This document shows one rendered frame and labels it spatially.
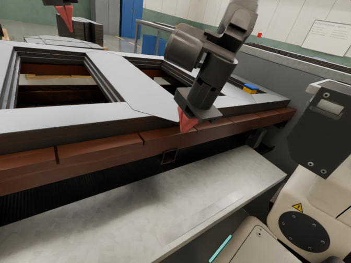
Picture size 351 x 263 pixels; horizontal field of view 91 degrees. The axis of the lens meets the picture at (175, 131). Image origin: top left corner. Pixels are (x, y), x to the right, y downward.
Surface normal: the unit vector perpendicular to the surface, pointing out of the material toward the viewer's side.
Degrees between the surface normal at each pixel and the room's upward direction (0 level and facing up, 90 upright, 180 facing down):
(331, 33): 90
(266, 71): 90
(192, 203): 0
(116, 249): 0
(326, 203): 90
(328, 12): 90
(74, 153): 0
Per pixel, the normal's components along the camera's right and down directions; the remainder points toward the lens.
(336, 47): -0.72, 0.24
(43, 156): 0.21, -0.82
